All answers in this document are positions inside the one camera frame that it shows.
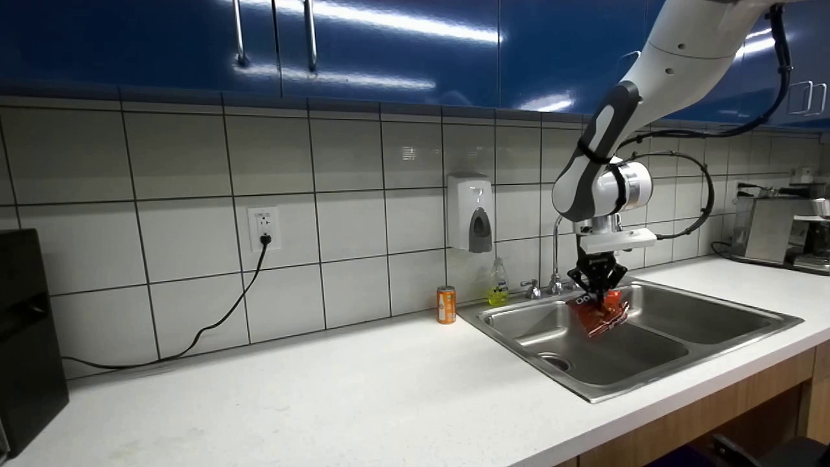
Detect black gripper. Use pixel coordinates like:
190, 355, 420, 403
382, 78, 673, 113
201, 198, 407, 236
569, 253, 629, 299

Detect red Doritos chip packet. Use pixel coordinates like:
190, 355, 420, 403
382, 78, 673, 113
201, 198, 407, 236
572, 288, 631, 338

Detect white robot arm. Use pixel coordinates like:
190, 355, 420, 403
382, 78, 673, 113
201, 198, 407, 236
553, 0, 790, 299

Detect stainless steel double sink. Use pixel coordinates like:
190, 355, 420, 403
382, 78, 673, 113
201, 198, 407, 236
461, 280, 799, 403

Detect chrome gooseneck faucet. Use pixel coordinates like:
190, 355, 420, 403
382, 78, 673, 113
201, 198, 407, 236
550, 216, 566, 297

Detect orange soda can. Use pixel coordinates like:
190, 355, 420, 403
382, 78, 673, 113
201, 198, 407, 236
435, 287, 456, 325

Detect silver coffee machine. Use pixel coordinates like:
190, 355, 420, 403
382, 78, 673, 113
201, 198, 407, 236
736, 183, 830, 276

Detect blue upper cabinets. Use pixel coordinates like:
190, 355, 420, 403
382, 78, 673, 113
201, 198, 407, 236
0, 0, 830, 136

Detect wooden lower cabinet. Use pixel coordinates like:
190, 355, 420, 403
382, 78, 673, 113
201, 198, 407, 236
566, 344, 830, 467

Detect black appliance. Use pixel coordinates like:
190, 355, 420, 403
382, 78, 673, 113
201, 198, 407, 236
0, 228, 68, 458

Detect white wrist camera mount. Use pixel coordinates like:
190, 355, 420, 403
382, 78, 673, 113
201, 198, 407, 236
579, 216, 656, 255

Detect chrome left tap handle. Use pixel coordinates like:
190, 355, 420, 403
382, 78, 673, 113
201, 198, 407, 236
518, 279, 544, 301

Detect white wall soap dispenser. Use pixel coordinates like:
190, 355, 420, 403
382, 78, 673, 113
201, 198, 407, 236
447, 178, 493, 255

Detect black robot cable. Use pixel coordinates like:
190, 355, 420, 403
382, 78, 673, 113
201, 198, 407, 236
618, 2, 796, 244

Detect black power cord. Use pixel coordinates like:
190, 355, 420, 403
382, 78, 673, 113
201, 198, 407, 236
59, 232, 275, 373

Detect white wall outlet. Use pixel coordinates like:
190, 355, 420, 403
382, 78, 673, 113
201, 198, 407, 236
249, 209, 281, 249

